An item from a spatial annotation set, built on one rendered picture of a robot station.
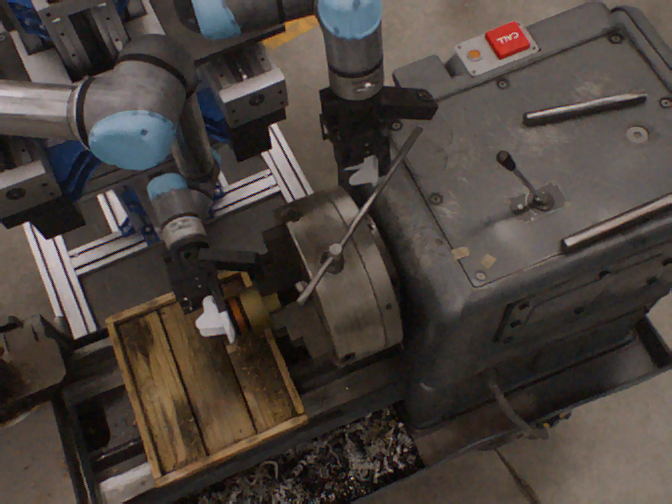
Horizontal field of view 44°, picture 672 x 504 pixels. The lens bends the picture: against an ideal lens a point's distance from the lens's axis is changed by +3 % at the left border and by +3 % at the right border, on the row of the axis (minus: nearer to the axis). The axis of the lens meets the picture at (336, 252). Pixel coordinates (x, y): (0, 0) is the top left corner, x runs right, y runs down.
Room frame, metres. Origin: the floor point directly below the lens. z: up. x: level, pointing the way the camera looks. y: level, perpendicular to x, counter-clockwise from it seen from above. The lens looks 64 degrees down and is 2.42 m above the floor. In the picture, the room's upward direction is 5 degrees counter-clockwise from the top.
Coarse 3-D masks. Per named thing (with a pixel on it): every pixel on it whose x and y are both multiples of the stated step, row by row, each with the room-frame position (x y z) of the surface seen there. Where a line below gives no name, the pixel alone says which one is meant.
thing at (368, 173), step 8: (368, 160) 0.64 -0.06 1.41; (376, 160) 0.64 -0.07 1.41; (368, 168) 0.64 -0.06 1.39; (376, 168) 0.64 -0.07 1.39; (352, 176) 0.63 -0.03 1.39; (360, 176) 0.63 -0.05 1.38; (368, 176) 0.63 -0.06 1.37; (376, 176) 0.63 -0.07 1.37; (384, 176) 0.63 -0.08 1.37; (352, 184) 0.62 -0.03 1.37; (376, 184) 0.63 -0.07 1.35
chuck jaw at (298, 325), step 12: (288, 312) 0.53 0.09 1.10; (300, 312) 0.53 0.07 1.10; (312, 312) 0.53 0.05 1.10; (276, 324) 0.51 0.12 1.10; (288, 324) 0.51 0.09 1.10; (300, 324) 0.51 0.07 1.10; (312, 324) 0.50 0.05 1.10; (300, 336) 0.48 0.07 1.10; (312, 336) 0.48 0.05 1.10; (324, 336) 0.48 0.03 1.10; (312, 348) 0.46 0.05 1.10; (324, 348) 0.46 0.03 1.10; (312, 360) 0.44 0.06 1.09; (324, 360) 0.45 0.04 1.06
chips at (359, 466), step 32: (384, 416) 0.47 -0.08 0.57; (320, 448) 0.40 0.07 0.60; (352, 448) 0.40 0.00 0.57; (384, 448) 0.39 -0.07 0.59; (416, 448) 0.39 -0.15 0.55; (224, 480) 0.36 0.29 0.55; (256, 480) 0.34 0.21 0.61; (288, 480) 0.33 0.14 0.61; (320, 480) 0.33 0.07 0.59; (352, 480) 0.33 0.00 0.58; (384, 480) 0.33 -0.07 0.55
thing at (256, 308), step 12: (252, 288) 0.58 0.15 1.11; (228, 300) 0.56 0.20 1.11; (240, 300) 0.56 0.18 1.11; (252, 300) 0.55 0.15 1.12; (264, 300) 0.55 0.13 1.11; (276, 300) 0.55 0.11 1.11; (228, 312) 0.53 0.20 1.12; (240, 312) 0.53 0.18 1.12; (252, 312) 0.53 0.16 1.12; (264, 312) 0.53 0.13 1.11; (276, 312) 0.54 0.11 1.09; (240, 324) 0.51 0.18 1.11; (252, 324) 0.51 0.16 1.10; (264, 324) 0.52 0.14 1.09; (240, 336) 0.50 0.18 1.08
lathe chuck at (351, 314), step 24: (312, 216) 0.65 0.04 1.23; (336, 216) 0.64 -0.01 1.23; (312, 240) 0.60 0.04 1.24; (336, 240) 0.60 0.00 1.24; (312, 264) 0.56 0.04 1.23; (360, 264) 0.56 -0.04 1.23; (336, 288) 0.52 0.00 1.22; (360, 288) 0.52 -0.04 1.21; (336, 312) 0.49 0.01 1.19; (360, 312) 0.49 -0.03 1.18; (336, 336) 0.46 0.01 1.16; (360, 336) 0.46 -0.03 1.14; (384, 336) 0.47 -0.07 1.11; (336, 360) 0.45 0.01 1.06
